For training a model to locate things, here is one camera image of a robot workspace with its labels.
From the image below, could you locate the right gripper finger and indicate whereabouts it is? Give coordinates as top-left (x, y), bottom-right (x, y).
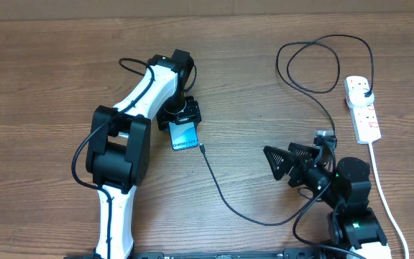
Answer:
top-left (288, 142), bottom-right (319, 158)
top-left (263, 146), bottom-right (299, 181)

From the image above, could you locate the Samsung Galaxy smartphone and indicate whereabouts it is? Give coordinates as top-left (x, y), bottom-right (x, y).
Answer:
top-left (169, 122), bottom-right (198, 150)

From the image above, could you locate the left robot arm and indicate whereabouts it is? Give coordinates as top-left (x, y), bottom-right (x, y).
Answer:
top-left (86, 50), bottom-right (201, 258)

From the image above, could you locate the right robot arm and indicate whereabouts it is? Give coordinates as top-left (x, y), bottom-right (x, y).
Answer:
top-left (264, 142), bottom-right (392, 259)

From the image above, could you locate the white charger plug adapter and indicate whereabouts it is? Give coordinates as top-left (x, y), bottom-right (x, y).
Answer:
top-left (346, 89), bottom-right (374, 109)

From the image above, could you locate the white power strip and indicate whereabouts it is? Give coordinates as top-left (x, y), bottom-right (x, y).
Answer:
top-left (344, 76), bottom-right (381, 144)

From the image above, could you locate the cardboard backdrop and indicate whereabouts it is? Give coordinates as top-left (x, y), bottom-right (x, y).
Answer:
top-left (0, 0), bottom-right (414, 21)

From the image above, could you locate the white power strip cord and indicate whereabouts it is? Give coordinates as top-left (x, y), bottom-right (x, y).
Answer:
top-left (367, 142), bottom-right (410, 259)

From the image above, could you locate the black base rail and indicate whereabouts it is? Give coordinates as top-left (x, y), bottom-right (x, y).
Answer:
top-left (63, 247), bottom-right (384, 259)

